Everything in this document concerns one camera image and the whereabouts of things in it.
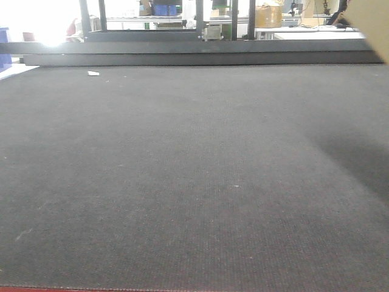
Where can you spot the brown cardboard box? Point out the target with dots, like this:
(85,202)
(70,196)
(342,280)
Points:
(371,18)
(268,16)

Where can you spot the black conveyor belt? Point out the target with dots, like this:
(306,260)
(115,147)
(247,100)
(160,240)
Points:
(250,178)

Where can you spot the wrapped brown cardboard box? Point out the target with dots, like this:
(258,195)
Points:
(268,16)

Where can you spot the blue plastic crates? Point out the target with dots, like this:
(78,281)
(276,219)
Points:
(164,10)

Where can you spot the white work table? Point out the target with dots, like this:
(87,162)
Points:
(309,33)

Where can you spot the seated person in black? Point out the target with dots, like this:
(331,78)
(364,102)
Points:
(338,18)

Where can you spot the black metal frame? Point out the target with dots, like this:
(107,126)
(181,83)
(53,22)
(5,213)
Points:
(185,48)

